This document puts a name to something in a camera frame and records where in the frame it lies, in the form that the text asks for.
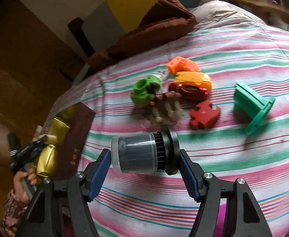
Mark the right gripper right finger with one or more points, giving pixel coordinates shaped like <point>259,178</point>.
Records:
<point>243,215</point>

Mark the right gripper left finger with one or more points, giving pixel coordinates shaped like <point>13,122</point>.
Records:
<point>82,189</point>

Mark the grey jar black lid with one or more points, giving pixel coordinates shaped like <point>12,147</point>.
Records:
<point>146,152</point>

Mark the red puzzle piece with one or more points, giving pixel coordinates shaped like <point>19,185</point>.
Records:
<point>204,115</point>

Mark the brown cupcake toy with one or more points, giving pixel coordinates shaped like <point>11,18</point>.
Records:
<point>163,108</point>

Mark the green flanged tube part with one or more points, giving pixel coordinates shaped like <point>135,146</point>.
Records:
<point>253,104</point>

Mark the red metal capsule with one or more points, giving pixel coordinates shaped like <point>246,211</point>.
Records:
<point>189,91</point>

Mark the green white plug-in device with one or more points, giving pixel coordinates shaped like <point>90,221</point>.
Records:
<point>146,89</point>

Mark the orange yellow plastic shell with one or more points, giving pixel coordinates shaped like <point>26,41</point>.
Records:
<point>197,79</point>

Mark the orange perforated block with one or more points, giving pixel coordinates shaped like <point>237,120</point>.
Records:
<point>180,64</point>

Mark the gold metal tin box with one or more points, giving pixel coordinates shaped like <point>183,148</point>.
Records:
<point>59,160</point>

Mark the wooden wardrobe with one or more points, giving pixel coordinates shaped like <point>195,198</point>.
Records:
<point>36,67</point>

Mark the striped bed sheet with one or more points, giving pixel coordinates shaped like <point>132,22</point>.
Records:
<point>230,52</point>

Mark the black rolled mat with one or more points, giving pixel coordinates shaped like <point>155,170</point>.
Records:
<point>75,27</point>

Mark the grey yellow blue headboard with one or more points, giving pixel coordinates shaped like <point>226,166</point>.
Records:
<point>114,18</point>

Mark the brown quilted blanket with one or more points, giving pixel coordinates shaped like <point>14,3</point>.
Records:
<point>166,21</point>

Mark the grey pillow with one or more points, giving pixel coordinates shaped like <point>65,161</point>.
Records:
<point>213,11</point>

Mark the wooden bedside shelf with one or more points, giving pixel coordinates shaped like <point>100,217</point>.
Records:
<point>264,5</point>

